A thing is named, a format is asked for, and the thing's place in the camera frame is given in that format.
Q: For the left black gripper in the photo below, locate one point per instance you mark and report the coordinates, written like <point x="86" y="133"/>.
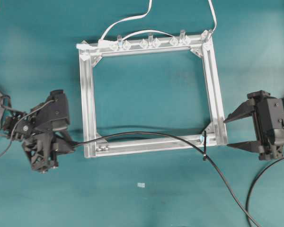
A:
<point x="42" y="150"/>

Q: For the small light blue cap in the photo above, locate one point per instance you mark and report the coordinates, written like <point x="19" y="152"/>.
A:
<point x="141" y="185"/>

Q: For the right wrist camera housing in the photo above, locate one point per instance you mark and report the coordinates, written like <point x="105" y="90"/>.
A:
<point x="271" y="113"/>

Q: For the corner aluminium post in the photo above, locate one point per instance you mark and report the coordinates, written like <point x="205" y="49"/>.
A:
<point x="208" y="36"/>

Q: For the square aluminium extrusion frame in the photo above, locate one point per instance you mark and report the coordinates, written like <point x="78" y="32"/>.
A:
<point x="91" y="54"/>

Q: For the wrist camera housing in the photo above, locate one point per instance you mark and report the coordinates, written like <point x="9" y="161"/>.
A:
<point x="271" y="113"/>
<point x="55" y="115"/>

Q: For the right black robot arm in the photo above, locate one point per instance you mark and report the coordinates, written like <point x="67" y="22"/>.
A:
<point x="267" y="113"/>

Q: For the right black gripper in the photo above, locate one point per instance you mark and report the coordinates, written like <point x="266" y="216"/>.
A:
<point x="249" y="108"/>

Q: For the left wrist camera housing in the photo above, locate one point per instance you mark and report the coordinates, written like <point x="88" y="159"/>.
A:
<point x="55" y="115"/>

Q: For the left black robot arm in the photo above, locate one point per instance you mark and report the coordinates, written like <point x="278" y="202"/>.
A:
<point x="19" y="125"/>

